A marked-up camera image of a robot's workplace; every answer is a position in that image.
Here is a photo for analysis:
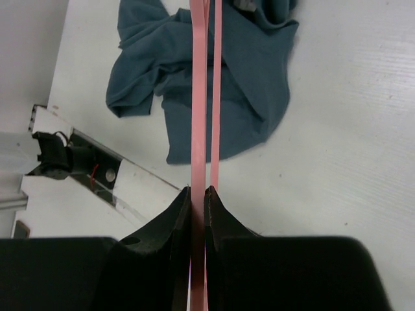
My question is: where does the pink plastic hanger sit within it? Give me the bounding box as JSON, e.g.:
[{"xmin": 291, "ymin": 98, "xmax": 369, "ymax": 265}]
[{"xmin": 190, "ymin": 1, "xmax": 222, "ymax": 310}]

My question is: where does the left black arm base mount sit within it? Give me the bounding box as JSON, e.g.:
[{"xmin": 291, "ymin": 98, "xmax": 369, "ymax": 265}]
[{"xmin": 28, "ymin": 130, "xmax": 123, "ymax": 206}]

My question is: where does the blue-grey t shirt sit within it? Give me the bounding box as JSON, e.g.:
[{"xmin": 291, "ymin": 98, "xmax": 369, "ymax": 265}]
[{"xmin": 106, "ymin": 0, "xmax": 300, "ymax": 165}]

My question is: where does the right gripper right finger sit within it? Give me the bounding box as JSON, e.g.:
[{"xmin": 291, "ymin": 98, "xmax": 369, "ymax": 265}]
[{"xmin": 204, "ymin": 186, "xmax": 292, "ymax": 310}]

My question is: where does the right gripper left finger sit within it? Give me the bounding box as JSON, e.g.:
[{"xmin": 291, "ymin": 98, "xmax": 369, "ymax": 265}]
[{"xmin": 97, "ymin": 187, "xmax": 191, "ymax": 310}]

